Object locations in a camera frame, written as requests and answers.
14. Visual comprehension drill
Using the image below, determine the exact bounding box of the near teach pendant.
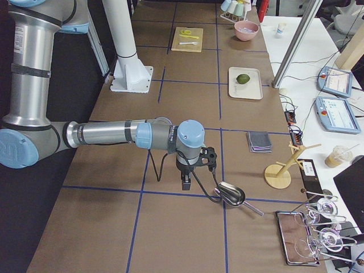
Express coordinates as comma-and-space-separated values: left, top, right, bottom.
315, 97, 361, 134

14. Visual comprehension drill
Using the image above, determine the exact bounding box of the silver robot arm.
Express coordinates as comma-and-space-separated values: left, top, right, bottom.
1, 1, 207, 190

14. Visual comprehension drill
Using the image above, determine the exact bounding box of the wooden cutting board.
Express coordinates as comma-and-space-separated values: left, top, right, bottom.
171, 27, 204, 53

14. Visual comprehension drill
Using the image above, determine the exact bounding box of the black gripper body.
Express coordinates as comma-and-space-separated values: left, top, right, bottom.
176, 152, 202, 182

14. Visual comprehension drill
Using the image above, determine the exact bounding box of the light blue cup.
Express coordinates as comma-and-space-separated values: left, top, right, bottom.
221, 0, 231, 11

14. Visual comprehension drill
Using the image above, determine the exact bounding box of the folded grey cloth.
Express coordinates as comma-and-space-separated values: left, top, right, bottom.
247, 131, 272, 153

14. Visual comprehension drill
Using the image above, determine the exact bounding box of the wooden mug tree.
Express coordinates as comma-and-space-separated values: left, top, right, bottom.
264, 142, 321, 189

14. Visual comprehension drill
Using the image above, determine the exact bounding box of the small white bottle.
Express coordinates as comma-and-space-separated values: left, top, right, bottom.
275, 22, 287, 39

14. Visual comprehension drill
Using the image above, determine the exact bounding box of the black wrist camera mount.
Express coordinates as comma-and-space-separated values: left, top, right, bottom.
197, 147, 217, 173

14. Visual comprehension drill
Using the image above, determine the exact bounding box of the iced coffee cup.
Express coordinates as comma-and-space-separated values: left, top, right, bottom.
325, 143, 359, 168

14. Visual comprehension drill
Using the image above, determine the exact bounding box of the teach pendant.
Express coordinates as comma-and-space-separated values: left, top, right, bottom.
315, 97, 361, 134
317, 66, 353, 98

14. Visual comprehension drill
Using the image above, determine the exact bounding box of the green avocado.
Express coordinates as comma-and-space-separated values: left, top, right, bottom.
236, 74, 250, 85

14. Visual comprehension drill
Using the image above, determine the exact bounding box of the mint green cup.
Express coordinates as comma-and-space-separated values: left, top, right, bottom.
232, 1, 244, 17

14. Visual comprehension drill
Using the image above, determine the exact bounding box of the steel ice scoop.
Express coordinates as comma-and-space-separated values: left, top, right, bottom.
214, 181, 264, 217

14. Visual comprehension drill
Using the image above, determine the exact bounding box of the white rabbit tray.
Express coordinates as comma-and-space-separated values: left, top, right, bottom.
228, 67, 263, 100

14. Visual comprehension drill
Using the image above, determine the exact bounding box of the aluminium frame post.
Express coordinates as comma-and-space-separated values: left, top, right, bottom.
264, 1, 330, 88

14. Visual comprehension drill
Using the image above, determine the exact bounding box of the black usb hub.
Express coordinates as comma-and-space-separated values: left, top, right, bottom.
284, 110, 296, 124

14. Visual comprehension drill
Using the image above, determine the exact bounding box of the far teach pendant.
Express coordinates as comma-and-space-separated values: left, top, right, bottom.
317, 66, 353, 98

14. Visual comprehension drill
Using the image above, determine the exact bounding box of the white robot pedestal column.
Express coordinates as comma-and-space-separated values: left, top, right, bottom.
102, 0, 154, 93

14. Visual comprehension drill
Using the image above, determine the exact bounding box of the wine glass rack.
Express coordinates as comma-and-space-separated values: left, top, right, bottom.
294, 188, 363, 267

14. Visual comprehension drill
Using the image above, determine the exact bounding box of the pink bowl with ice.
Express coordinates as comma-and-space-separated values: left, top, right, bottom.
234, 20, 259, 42

